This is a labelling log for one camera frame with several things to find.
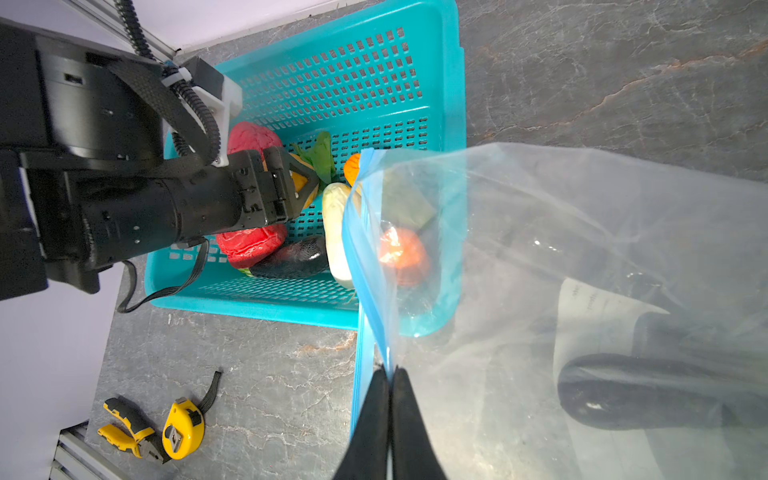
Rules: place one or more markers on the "red pepper toy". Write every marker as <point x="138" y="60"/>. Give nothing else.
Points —
<point x="246" y="248"/>

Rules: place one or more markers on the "pink dragon fruit toy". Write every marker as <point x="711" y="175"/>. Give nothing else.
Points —
<point x="249" y="136"/>

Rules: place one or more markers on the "yellow tape measure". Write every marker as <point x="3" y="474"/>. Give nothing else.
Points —
<point x="184" y="428"/>

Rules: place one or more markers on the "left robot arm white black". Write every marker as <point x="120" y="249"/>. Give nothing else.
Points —
<point x="107" y="155"/>

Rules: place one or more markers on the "yellow handled pliers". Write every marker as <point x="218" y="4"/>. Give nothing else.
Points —
<point x="133" y="433"/>

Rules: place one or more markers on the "clear zip top bag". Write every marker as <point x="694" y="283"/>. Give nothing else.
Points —
<point x="540" y="255"/>

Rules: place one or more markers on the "small orange toy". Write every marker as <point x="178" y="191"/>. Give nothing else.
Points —
<point x="402" y="251"/>

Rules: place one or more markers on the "teal plastic basket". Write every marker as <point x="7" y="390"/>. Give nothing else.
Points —
<point x="389" y="76"/>

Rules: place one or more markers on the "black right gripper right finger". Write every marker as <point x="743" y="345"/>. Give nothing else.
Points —
<point x="412" y="453"/>

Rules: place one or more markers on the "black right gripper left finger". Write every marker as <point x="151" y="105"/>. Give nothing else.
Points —
<point x="366" y="457"/>

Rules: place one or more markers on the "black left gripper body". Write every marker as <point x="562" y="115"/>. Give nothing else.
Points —
<point x="254" y="190"/>

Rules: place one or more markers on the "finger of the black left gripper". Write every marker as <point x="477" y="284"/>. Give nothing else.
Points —
<point x="292" y="206"/>

